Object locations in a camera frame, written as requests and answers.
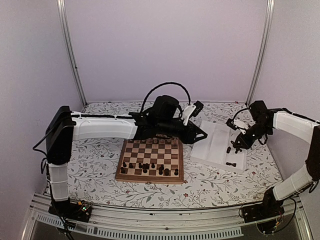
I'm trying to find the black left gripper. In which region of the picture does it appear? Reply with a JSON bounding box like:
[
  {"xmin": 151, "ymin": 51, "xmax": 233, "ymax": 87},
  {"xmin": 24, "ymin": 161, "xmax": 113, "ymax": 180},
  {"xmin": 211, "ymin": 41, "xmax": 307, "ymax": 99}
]
[{"xmin": 158, "ymin": 119, "xmax": 209, "ymax": 145}]

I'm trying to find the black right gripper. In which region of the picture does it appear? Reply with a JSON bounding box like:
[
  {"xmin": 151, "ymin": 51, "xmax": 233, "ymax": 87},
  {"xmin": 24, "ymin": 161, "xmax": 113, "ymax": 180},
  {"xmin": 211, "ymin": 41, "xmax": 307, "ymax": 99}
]
[{"xmin": 234, "ymin": 122, "xmax": 273, "ymax": 150}]

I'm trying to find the white plastic compartment tray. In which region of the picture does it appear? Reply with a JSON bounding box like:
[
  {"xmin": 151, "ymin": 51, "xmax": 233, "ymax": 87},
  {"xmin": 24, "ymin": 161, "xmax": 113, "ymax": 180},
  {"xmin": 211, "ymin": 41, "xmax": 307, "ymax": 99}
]
[{"xmin": 190, "ymin": 121, "xmax": 247, "ymax": 174}]

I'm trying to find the dark chess piece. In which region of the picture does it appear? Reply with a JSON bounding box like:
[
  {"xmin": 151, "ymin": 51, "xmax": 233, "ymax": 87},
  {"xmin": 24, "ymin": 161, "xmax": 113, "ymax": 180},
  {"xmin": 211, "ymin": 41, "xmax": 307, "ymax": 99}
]
[
  {"xmin": 174, "ymin": 168, "xmax": 179, "ymax": 176},
  {"xmin": 163, "ymin": 168, "xmax": 171, "ymax": 176},
  {"xmin": 225, "ymin": 162, "xmax": 237, "ymax": 167}
]

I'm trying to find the wooden chess board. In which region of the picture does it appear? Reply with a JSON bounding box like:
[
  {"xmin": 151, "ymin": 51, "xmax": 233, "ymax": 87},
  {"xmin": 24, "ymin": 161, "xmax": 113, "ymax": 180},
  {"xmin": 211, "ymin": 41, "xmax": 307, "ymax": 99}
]
[{"xmin": 115, "ymin": 137, "xmax": 184, "ymax": 185}]

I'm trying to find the dark wooden king piece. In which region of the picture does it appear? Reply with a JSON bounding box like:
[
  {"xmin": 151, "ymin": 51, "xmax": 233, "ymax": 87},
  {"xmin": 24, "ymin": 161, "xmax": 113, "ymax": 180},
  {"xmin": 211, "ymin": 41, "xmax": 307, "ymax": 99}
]
[{"xmin": 142, "ymin": 166, "xmax": 148, "ymax": 174}]

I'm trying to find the dark chess piece corner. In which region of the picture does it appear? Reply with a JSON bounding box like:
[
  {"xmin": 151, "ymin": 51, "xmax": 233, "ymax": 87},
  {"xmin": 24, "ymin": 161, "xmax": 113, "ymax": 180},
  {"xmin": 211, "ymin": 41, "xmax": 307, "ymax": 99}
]
[{"xmin": 120, "ymin": 162, "xmax": 127, "ymax": 174}]

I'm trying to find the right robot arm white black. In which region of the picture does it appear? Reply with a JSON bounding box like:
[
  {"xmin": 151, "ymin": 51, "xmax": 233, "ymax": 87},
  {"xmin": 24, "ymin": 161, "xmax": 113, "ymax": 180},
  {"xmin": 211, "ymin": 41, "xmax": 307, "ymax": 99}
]
[{"xmin": 226, "ymin": 100, "xmax": 320, "ymax": 218}]

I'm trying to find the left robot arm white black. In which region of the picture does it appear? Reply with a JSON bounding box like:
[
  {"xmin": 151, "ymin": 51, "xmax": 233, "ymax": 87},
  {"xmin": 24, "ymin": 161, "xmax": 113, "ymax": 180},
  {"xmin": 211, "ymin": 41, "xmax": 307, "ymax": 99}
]
[{"xmin": 32, "ymin": 95, "xmax": 208, "ymax": 217}]

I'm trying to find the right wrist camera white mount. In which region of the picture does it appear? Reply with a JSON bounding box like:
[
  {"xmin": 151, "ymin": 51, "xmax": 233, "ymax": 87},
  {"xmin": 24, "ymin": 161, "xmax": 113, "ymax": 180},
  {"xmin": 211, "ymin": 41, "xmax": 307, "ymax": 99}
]
[{"xmin": 226, "ymin": 118, "xmax": 248, "ymax": 130}]

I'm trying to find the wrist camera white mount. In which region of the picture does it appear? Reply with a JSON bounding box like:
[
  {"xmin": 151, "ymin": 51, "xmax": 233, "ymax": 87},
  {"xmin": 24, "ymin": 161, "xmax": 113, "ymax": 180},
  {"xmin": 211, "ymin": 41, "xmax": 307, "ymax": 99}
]
[
  {"xmin": 180, "ymin": 100, "xmax": 204, "ymax": 126},
  {"xmin": 226, "ymin": 118, "xmax": 248, "ymax": 130}
]

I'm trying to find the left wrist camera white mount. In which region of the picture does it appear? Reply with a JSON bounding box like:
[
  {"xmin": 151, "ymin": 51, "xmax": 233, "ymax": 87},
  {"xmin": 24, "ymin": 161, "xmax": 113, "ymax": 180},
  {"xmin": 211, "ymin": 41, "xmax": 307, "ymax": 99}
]
[{"xmin": 180, "ymin": 100, "xmax": 204, "ymax": 126}]

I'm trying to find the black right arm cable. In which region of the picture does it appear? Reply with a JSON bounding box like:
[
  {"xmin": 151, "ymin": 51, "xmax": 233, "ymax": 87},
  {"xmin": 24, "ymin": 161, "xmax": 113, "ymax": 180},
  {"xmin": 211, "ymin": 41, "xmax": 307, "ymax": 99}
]
[{"xmin": 232, "ymin": 107, "xmax": 251, "ymax": 126}]

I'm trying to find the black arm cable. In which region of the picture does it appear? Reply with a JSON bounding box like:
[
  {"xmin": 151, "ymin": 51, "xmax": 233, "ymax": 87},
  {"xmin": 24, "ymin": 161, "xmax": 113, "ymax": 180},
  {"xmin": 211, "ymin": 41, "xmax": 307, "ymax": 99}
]
[
  {"xmin": 141, "ymin": 81, "xmax": 192, "ymax": 116},
  {"xmin": 232, "ymin": 107, "xmax": 251, "ymax": 126}
]

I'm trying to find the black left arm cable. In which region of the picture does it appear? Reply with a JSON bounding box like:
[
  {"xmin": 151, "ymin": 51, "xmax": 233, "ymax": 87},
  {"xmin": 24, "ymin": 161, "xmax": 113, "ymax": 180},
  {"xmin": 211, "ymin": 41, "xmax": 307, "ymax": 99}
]
[{"xmin": 141, "ymin": 81, "xmax": 192, "ymax": 116}]

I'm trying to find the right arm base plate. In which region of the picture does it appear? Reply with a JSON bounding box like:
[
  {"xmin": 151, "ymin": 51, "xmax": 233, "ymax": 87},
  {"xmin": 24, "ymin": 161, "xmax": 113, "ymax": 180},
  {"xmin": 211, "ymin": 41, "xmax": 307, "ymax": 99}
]
[{"xmin": 238, "ymin": 201, "xmax": 285, "ymax": 235}]

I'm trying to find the right aluminium frame post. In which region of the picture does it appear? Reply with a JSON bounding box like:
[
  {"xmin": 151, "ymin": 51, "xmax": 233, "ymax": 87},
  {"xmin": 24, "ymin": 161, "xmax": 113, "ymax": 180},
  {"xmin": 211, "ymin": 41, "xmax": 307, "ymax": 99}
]
[{"xmin": 245, "ymin": 0, "xmax": 275, "ymax": 106}]

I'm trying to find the aluminium frame post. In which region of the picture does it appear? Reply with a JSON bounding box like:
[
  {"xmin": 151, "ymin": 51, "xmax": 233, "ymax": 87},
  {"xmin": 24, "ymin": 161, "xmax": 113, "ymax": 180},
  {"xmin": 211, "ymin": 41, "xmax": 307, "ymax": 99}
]
[
  {"xmin": 245, "ymin": 0, "xmax": 275, "ymax": 106},
  {"xmin": 56, "ymin": 0, "xmax": 88, "ymax": 107}
]

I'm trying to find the front aluminium rail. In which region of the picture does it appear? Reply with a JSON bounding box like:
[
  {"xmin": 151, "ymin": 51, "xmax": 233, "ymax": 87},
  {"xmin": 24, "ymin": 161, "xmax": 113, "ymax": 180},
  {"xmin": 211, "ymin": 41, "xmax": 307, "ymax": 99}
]
[{"xmin": 21, "ymin": 194, "xmax": 315, "ymax": 240}]

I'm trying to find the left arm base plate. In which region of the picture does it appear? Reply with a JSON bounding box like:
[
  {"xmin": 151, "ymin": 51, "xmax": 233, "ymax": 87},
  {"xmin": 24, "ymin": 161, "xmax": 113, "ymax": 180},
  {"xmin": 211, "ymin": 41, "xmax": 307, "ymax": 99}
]
[{"xmin": 48, "ymin": 199, "xmax": 92, "ymax": 223}]

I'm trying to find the left aluminium frame post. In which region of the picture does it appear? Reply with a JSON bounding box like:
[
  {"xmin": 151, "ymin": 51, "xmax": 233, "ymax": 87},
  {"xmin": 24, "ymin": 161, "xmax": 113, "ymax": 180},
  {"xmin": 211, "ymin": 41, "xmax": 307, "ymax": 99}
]
[{"xmin": 56, "ymin": 0, "xmax": 88, "ymax": 107}]

